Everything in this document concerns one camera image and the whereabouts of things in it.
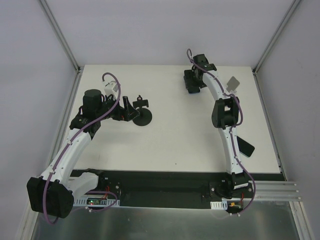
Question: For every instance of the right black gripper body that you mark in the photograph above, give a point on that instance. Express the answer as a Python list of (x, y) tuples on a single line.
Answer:
[(190, 79)]

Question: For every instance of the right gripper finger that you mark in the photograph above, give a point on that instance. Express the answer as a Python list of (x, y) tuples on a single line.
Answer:
[(197, 88), (189, 78)]

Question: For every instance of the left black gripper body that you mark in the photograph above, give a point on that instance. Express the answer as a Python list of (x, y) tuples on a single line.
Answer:
[(124, 110)]

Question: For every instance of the blue-edged black smartphone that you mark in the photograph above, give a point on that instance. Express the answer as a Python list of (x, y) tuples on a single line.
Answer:
[(189, 90)]

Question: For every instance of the black round-base phone stand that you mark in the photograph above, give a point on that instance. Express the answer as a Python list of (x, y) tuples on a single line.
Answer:
[(145, 116)]

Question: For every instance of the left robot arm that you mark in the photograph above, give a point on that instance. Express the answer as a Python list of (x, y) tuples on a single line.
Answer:
[(52, 193)]

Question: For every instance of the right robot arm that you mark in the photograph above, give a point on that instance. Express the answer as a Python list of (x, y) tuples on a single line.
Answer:
[(226, 116)]

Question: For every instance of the white folding phone stand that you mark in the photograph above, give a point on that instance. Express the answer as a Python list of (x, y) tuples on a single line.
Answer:
[(232, 85)]

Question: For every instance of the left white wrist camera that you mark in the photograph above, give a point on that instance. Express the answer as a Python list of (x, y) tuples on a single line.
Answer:
[(111, 88)]

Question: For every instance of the left white cable duct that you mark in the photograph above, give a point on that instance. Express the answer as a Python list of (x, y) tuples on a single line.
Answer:
[(102, 202)]

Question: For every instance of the white cable duct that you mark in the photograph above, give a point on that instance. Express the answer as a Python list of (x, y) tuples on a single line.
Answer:
[(227, 204), (102, 202)]

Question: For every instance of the left aluminium frame post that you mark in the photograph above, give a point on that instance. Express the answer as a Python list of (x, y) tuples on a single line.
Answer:
[(59, 34)]

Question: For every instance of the aluminium frame post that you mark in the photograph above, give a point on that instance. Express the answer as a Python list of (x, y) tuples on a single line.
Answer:
[(294, 6), (59, 34)]

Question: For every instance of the right aluminium frame post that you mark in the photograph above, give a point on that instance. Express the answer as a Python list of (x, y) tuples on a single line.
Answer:
[(294, 6)]

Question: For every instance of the right white cable duct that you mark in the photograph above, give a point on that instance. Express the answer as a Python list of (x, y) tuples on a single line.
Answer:
[(227, 204)]

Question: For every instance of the aluminium extrusion rail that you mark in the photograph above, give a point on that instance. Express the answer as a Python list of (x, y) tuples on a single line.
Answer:
[(278, 191)]

